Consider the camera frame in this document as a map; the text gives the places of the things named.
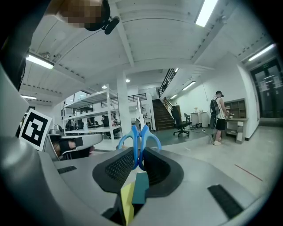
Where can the dark staircase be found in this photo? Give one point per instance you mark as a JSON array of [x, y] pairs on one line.
[[162, 114]]

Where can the white metal shelf rack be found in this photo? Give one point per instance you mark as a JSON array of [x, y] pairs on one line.
[[92, 106]]

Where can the person's own body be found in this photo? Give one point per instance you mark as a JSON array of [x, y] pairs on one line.
[[13, 33]]

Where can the dark teal box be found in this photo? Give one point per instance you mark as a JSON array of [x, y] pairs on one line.
[[140, 187]]

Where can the wooden desk with shelves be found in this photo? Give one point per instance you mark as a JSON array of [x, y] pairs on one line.
[[236, 120]]

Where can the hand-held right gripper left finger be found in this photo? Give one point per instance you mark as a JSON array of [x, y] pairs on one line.
[[77, 187]]

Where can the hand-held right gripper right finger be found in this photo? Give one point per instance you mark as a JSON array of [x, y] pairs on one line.
[[188, 187]]

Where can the black balcony railing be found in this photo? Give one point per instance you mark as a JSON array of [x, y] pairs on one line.
[[169, 79]]

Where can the black double door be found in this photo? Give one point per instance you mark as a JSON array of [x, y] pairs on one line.
[[268, 92]]

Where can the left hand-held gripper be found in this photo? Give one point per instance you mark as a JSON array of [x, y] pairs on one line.
[[35, 128]]

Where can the black office chair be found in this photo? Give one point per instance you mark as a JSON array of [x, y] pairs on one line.
[[180, 124]]

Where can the black head-mounted camera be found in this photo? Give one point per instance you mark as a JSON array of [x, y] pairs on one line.
[[110, 23]]

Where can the person's left hand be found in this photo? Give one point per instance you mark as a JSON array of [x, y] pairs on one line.
[[66, 145]]

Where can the white counter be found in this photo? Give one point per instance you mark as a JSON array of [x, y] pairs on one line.
[[199, 118]]

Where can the white square pillar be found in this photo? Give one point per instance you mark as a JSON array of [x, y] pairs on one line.
[[123, 103]]

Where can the ceiling tube lamp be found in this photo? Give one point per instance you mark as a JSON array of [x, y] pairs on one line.
[[262, 52], [188, 85], [204, 11], [39, 61]]

